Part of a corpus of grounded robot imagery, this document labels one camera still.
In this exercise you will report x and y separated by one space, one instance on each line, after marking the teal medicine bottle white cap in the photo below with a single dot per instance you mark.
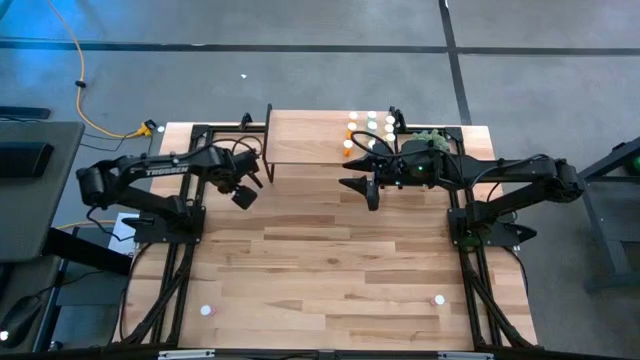
371 115
371 125
371 143

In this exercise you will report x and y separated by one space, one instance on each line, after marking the green artificial potted plant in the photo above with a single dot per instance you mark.
442 141

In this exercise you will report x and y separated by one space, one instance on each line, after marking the grey desk top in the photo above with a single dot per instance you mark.
30 220

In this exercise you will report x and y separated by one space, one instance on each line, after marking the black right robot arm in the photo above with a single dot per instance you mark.
500 172

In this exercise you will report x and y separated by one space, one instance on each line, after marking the wooden shelf black metal legs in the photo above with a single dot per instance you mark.
305 135

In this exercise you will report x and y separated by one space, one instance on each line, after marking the grey metal cart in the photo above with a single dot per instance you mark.
602 235

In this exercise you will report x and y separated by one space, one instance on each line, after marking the white paper sheet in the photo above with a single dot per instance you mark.
120 244

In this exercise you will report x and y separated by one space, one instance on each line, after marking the black frame clamp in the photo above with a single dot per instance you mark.
245 121
401 120

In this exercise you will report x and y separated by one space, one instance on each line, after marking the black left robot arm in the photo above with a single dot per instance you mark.
150 170

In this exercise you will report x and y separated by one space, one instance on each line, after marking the black flat bar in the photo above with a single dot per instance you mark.
25 113

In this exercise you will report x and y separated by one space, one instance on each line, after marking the black rectangular device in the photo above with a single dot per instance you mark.
25 160

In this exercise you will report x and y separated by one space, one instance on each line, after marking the clear cup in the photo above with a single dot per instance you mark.
390 119

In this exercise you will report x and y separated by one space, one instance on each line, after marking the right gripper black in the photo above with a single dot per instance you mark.
387 172

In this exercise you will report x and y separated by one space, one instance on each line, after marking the black desk support beam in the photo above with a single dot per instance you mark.
85 251

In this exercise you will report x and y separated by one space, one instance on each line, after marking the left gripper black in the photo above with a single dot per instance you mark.
245 175

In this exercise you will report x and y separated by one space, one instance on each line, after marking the dark grey side desk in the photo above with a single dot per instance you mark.
30 280

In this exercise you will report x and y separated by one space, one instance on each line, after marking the yellow medicine bottle white cap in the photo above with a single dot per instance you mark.
390 137
389 128

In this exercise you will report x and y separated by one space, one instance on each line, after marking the black computer mouse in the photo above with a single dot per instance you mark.
20 320

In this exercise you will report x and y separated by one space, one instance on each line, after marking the silver metal bracket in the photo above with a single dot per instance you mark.
465 356
185 354

